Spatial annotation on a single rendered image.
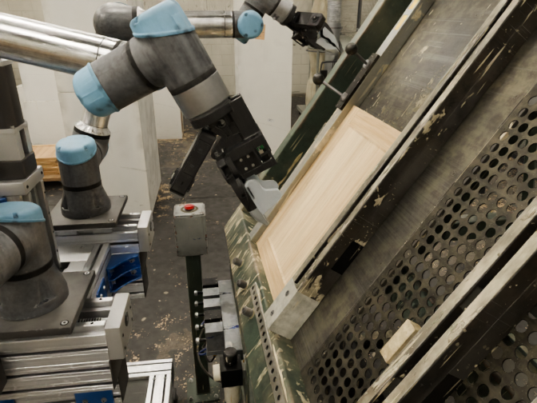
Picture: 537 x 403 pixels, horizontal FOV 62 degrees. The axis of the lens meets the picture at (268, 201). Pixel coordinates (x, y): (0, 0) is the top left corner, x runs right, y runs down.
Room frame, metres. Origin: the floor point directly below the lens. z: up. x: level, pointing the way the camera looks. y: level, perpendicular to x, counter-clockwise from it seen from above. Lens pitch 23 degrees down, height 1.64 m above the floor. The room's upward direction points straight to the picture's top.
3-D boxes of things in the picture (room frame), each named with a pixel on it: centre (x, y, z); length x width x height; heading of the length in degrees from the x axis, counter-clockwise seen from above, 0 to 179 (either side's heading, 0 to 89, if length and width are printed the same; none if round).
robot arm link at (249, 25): (1.38, 0.26, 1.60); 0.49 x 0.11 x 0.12; 99
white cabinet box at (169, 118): (6.15, 1.50, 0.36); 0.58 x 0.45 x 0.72; 97
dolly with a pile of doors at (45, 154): (4.34, 2.28, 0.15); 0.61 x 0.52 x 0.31; 7
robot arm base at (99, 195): (1.32, 0.59, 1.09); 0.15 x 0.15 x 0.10
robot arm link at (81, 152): (1.33, 0.59, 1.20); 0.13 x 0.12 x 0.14; 9
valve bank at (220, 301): (1.14, 0.16, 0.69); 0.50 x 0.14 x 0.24; 10
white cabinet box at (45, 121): (5.23, 2.39, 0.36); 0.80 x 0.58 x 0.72; 7
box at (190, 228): (1.56, 0.31, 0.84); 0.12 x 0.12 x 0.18; 10
